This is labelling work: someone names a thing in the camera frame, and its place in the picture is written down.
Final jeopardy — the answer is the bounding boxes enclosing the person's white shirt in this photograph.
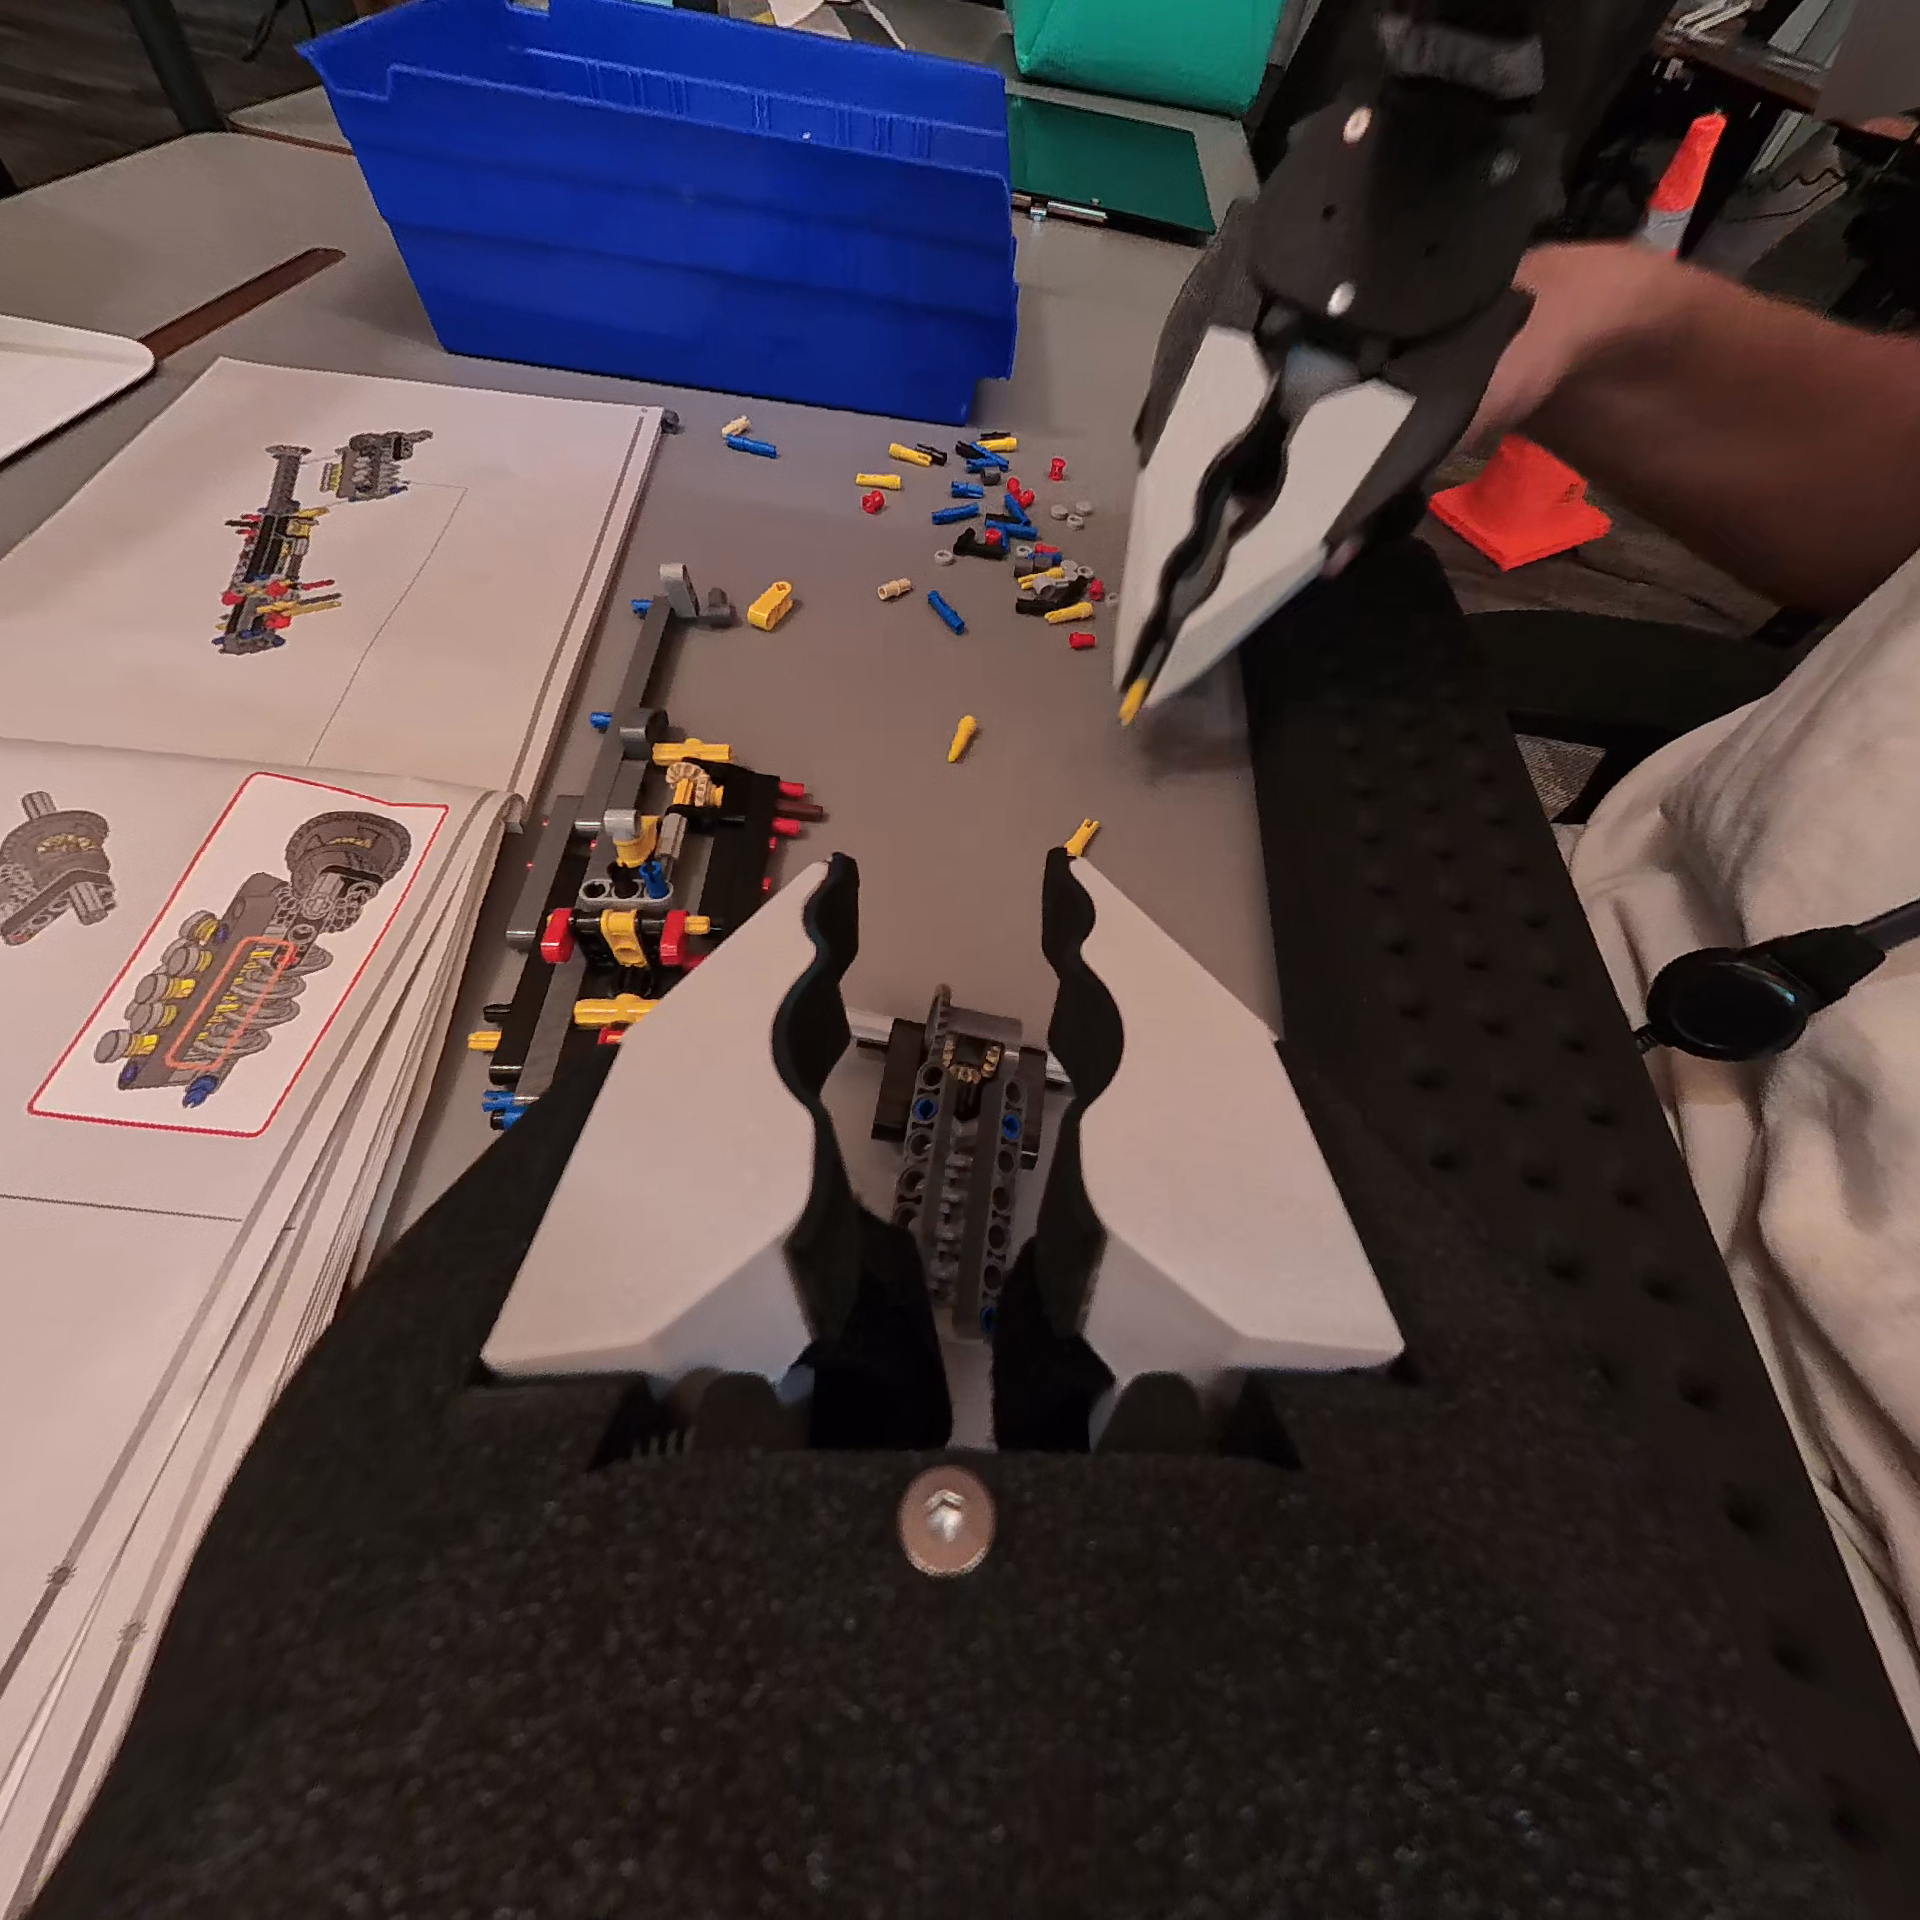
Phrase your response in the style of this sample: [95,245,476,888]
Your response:
[1568,556,1920,1653]

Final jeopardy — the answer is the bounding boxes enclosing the blue plastic bin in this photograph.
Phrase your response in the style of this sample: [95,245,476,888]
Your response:
[298,0,1021,429]

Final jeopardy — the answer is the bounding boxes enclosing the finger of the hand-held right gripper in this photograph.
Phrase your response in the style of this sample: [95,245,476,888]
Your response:
[1117,327,1285,707]
[1146,351,1418,707]

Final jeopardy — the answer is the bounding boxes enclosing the black round strap clip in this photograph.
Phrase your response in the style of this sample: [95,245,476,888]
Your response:
[1640,944,1814,1064]

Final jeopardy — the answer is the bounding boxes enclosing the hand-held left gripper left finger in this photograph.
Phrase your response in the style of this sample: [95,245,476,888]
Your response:
[480,852,863,1383]

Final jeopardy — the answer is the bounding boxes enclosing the orange traffic cone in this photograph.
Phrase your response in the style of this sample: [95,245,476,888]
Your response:
[1424,111,1727,572]

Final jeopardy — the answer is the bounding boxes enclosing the wooden document stand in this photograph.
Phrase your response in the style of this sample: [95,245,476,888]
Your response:
[0,316,159,465]

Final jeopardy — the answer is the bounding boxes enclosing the heap of small lego pieces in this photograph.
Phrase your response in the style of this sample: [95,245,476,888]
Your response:
[855,427,1120,653]

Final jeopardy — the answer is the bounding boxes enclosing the grey lego gear assembly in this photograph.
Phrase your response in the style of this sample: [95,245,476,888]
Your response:
[870,983,1074,1337]

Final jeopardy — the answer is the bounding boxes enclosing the teal plastic container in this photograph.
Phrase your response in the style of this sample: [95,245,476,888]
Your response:
[1005,0,1292,232]

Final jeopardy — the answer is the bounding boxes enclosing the lego instruction booklet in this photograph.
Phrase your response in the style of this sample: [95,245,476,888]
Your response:
[0,357,670,1877]

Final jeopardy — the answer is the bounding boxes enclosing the person's right forearm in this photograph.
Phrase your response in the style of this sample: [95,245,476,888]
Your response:
[1476,247,1920,617]

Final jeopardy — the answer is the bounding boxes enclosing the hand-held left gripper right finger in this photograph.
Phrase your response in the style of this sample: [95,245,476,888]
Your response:
[1042,847,1404,1383]

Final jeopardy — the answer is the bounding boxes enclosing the long lego chassis assembly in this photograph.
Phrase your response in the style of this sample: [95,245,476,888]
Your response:
[463,561,826,1126]

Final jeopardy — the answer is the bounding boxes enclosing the black perforated foam pad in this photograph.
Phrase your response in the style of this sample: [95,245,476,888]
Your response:
[1245,539,1920,1920]

